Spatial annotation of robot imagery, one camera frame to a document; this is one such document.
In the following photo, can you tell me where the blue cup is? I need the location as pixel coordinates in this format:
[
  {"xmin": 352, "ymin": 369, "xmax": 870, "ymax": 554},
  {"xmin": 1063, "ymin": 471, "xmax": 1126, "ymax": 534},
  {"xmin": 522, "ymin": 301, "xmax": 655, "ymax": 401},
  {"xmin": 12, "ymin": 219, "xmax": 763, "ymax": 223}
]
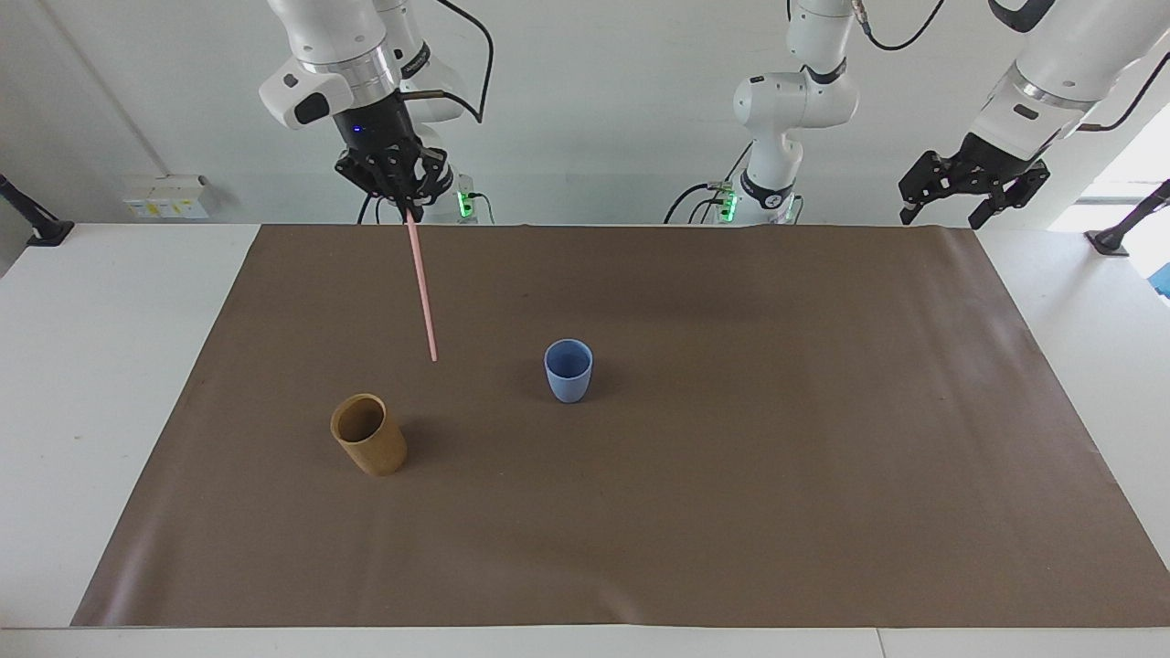
[{"xmin": 544, "ymin": 339, "xmax": 595, "ymax": 404}]

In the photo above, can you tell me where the white wall socket box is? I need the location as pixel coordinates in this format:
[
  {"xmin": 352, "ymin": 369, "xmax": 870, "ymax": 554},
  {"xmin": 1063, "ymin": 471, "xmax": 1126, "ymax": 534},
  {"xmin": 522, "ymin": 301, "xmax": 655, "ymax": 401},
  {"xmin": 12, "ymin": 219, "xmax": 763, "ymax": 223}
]
[{"xmin": 122, "ymin": 175, "xmax": 210, "ymax": 221}]

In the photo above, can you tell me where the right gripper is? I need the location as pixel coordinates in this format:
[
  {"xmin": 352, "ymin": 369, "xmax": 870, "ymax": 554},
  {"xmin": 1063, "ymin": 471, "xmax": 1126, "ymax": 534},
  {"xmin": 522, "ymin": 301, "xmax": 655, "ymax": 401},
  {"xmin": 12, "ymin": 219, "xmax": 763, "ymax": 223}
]
[{"xmin": 331, "ymin": 90, "xmax": 452, "ymax": 222}]

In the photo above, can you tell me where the black stand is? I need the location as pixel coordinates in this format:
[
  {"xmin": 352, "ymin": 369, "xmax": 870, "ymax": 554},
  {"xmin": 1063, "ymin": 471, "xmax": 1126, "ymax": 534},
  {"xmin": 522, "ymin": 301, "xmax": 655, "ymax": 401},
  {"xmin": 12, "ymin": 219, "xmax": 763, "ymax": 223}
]
[
  {"xmin": 1085, "ymin": 179, "xmax": 1170, "ymax": 257},
  {"xmin": 0, "ymin": 173, "xmax": 76, "ymax": 249}
]

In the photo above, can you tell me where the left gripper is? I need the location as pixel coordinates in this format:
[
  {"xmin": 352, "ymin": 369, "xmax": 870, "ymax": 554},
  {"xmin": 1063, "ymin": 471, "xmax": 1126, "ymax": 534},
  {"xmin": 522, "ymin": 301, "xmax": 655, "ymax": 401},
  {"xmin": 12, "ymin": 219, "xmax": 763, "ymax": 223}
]
[{"xmin": 898, "ymin": 131, "xmax": 1052, "ymax": 230}]

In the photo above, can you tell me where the black cable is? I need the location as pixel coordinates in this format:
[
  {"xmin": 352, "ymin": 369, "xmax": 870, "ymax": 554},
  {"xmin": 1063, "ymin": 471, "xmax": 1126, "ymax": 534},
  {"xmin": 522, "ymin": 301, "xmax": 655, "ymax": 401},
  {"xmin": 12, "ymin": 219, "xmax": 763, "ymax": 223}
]
[
  {"xmin": 664, "ymin": 182, "xmax": 734, "ymax": 226},
  {"xmin": 1077, "ymin": 53, "xmax": 1170, "ymax": 134},
  {"xmin": 853, "ymin": 0, "xmax": 948, "ymax": 52},
  {"xmin": 399, "ymin": 0, "xmax": 496, "ymax": 125}
]

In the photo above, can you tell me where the brown cup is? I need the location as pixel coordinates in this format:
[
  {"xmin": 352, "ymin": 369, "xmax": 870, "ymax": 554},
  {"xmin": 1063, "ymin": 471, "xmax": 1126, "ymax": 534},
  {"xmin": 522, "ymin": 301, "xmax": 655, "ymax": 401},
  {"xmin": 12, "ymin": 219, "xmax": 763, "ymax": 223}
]
[{"xmin": 330, "ymin": 393, "xmax": 409, "ymax": 477}]

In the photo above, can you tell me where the pink chopstick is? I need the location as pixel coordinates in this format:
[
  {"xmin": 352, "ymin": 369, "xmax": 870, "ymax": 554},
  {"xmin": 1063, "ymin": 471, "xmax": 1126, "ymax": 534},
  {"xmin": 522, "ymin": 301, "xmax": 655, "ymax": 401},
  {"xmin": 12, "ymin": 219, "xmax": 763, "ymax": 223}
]
[{"xmin": 404, "ymin": 212, "xmax": 439, "ymax": 363}]

